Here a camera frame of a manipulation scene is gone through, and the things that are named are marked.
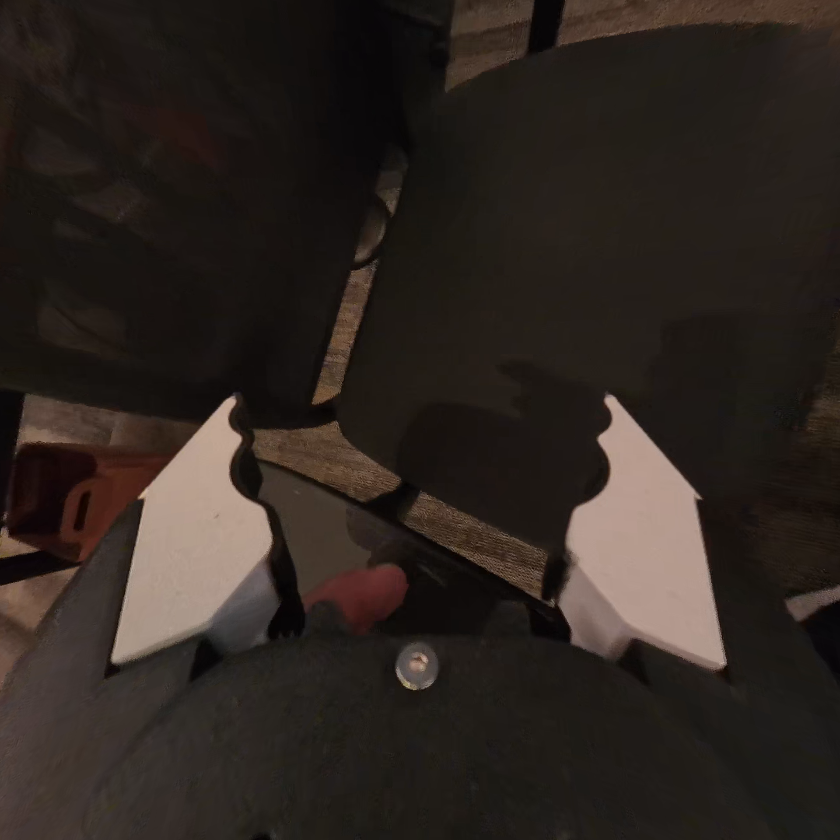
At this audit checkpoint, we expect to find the dark mesh chair back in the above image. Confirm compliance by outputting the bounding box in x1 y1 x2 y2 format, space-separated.
0 0 454 427

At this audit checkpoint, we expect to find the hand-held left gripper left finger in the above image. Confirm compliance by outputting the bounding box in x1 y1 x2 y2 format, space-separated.
110 392 308 665

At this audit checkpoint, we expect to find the person's left hand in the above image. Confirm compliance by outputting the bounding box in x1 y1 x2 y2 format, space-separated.
302 563 411 634

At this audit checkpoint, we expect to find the dark seat cushion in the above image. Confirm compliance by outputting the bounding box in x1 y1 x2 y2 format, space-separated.
335 23 840 546

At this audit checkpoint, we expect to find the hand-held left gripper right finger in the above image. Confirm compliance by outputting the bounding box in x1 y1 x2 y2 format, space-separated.
543 392 727 672

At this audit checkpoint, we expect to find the black glossy plate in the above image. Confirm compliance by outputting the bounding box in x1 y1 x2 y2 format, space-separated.
256 459 568 641

